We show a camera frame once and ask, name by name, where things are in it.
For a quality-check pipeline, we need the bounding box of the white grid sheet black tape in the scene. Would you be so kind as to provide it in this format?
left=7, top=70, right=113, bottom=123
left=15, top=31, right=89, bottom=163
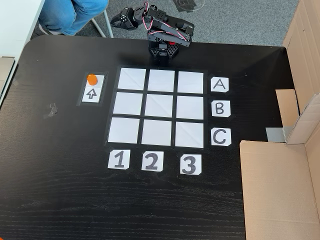
left=104, top=65, right=209, bottom=150

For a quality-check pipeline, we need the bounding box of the white metal chair leg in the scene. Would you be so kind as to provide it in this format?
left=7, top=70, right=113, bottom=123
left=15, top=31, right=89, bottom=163
left=90, top=11, right=115, bottom=39

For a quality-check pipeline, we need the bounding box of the person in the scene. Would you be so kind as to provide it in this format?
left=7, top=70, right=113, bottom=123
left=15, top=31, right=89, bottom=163
left=37, top=0, right=110, bottom=36

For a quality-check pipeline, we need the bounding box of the white arrow paper sheet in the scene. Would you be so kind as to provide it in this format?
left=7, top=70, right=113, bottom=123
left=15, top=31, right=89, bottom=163
left=76, top=71, right=110, bottom=107

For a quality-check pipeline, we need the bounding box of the white desk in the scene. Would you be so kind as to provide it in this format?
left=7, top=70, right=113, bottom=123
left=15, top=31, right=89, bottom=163
left=0, top=0, right=46, bottom=108

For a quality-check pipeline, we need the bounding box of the paper sheet letter A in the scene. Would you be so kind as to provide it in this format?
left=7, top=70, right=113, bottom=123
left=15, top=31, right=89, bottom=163
left=210, top=76, right=230, bottom=93

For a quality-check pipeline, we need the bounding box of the crumpled clear tape piece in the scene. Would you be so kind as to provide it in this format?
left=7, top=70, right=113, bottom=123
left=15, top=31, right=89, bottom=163
left=43, top=102, right=59, bottom=120

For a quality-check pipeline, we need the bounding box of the paper sheet letter B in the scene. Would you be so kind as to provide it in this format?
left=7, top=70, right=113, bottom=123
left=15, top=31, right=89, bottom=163
left=211, top=100, right=232, bottom=118

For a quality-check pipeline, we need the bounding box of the paper sheet number 1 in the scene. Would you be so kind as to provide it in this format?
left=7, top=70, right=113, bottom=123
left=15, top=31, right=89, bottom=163
left=107, top=149, right=131, bottom=170

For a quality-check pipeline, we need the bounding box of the paper sheet number 2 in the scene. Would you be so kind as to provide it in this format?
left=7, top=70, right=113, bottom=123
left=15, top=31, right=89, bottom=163
left=141, top=150, right=165, bottom=172

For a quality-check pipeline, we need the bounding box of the paper sheet letter C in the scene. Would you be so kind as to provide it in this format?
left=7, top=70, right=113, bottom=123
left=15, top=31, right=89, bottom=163
left=210, top=127, right=232, bottom=147

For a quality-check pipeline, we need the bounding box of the paper sheet number 3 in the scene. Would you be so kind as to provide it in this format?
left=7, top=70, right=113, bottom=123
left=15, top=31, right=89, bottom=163
left=179, top=153, right=203, bottom=176

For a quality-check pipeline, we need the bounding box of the brown cardboard box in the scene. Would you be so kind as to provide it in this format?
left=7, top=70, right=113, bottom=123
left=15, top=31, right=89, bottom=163
left=239, top=0, right=320, bottom=240

